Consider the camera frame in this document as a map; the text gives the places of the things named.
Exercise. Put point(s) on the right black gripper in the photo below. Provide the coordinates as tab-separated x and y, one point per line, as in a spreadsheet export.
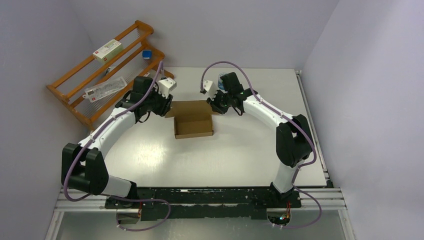
214	105

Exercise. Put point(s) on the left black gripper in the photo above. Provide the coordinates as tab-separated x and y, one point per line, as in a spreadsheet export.
165	107

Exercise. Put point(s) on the brown cardboard box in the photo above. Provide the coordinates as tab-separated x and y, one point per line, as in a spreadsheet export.
191	119

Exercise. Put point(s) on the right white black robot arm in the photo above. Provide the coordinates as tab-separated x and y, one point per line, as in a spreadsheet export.
293	139

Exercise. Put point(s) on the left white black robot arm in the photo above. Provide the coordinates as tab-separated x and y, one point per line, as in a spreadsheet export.
83	165

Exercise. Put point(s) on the small grey white box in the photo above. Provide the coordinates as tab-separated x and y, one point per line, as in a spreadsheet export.
142	83

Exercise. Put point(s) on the green white carton box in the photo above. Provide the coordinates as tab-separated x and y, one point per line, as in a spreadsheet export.
108	51

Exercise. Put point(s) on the blue white round jar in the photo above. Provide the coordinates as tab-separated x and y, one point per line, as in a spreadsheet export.
221	82

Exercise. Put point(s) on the small blue cube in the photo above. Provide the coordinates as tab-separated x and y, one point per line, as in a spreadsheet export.
147	54

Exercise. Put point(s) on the clear plastic packet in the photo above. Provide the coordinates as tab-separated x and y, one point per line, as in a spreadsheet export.
104	89

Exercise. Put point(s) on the orange wooden rack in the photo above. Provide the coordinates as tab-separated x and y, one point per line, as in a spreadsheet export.
69	88

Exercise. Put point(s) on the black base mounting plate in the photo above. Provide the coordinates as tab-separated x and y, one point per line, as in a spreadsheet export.
207	202

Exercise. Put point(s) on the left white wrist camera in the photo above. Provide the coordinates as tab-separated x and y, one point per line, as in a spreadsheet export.
166	86

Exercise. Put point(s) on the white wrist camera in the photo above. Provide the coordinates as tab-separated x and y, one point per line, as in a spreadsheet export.
166	86
209	88

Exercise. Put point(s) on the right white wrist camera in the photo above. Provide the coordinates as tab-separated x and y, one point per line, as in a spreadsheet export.
209	88

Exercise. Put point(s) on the aluminium frame rails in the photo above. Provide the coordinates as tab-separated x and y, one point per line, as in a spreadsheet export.
316	198

